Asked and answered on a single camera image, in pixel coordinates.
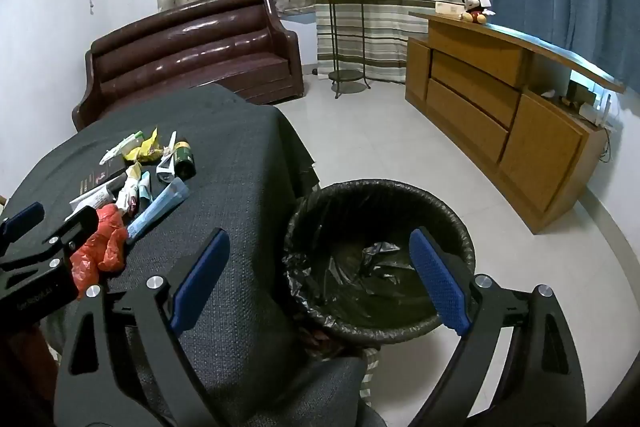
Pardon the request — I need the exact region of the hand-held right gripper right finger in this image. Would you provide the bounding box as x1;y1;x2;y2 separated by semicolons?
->
409;227;587;427

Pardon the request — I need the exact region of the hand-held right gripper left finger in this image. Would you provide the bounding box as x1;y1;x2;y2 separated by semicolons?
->
52;227;232;427

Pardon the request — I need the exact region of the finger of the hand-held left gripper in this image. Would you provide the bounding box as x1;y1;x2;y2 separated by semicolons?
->
0;205;100;278
0;202;46;260

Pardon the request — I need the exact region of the orange plastic bag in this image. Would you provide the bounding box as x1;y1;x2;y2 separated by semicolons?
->
69;204;130;303

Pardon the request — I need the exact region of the dark red cigarette box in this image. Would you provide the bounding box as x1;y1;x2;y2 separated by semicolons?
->
79;159;128;194

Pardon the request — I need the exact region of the black wicker trash bin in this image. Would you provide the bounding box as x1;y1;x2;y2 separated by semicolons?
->
282;179;476;348

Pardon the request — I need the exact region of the blue white sachet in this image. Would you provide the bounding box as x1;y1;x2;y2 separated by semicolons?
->
137;171;152;208

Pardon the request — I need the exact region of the black plastic bin liner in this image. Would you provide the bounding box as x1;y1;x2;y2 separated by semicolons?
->
283;182;473;333

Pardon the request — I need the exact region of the green white wrapper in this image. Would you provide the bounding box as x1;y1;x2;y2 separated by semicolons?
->
99;132;146;165

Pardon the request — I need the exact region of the yellow snack wrapper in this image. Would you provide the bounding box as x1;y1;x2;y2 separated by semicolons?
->
125;127;168;165

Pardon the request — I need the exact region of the person's left forearm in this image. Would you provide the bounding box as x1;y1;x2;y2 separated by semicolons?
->
0;322;58;427

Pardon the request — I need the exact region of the flat white tube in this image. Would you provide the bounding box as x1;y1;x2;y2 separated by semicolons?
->
67;172;128;214

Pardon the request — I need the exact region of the white red snack wrapper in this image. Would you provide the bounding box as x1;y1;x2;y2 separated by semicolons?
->
115;162;143;214

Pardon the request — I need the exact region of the long light blue tube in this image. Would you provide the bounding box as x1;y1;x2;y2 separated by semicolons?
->
125;182;191;242

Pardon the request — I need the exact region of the crumpled white tube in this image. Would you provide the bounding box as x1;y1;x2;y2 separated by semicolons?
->
156;131;181;182

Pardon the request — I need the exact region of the striped green beige cloth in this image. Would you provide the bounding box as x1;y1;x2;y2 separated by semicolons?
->
361;347;383;408

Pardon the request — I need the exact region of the dark green bottle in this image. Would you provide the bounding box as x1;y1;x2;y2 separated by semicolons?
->
172;140;197;180

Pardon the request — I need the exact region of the wooden cabinet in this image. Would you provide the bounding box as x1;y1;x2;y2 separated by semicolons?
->
404;11;626;235

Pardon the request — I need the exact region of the brown leather sofa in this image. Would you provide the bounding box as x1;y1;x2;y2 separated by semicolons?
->
71;0;305;132

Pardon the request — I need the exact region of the black metal plant stand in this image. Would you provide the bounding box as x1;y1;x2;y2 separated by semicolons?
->
320;0;371;99

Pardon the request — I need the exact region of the white router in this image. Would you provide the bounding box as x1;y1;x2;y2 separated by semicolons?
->
580;89;621;128

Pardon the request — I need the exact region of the small dark box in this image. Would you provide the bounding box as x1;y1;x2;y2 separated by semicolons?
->
567;81;596;105

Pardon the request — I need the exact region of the mouse plush toy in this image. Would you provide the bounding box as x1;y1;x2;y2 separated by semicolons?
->
459;0;496;25

